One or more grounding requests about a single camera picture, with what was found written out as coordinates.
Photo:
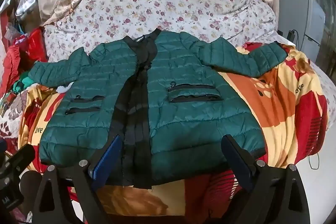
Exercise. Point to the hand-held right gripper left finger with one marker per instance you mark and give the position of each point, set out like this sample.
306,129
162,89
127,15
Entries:
111,154

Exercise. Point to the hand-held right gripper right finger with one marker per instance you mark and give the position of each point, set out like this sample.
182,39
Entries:
236,161

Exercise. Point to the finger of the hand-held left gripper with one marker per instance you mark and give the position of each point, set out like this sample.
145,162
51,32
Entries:
22,157

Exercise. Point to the green quilted puffer jacket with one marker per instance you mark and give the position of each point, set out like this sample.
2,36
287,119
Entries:
189,119

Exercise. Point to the large leaf print quilt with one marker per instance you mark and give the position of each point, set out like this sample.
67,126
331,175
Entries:
14,111

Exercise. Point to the orange red printed blanket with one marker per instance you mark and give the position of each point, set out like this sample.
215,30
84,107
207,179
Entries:
275,113

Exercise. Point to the bright green garment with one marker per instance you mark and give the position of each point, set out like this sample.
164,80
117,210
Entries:
25,81

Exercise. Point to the white fluffy cloth scrap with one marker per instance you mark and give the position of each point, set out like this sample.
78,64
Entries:
64,88

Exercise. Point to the red garment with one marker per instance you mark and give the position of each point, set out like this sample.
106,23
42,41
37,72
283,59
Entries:
26,50

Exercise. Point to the black power adapter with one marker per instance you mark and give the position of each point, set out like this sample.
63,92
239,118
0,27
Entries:
291,35

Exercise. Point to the clear plastic bag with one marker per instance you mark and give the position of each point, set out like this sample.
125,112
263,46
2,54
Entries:
26,3

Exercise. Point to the white refrigerator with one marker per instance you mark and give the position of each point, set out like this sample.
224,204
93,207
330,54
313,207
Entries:
302,16

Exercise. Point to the small floral print bedsheet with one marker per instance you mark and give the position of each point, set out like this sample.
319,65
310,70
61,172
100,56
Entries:
162,3

